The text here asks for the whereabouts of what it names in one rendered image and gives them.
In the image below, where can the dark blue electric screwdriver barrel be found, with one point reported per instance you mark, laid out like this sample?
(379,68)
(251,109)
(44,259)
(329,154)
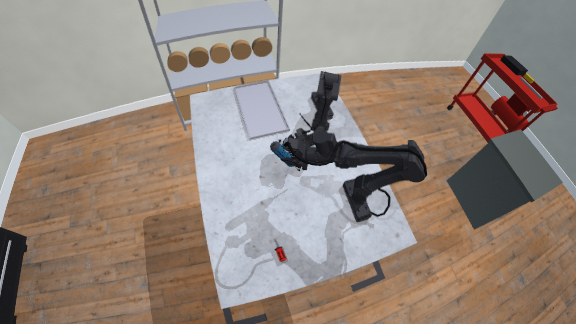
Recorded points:
(277,148)

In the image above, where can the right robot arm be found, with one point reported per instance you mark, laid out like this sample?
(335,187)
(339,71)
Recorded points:
(332,81)

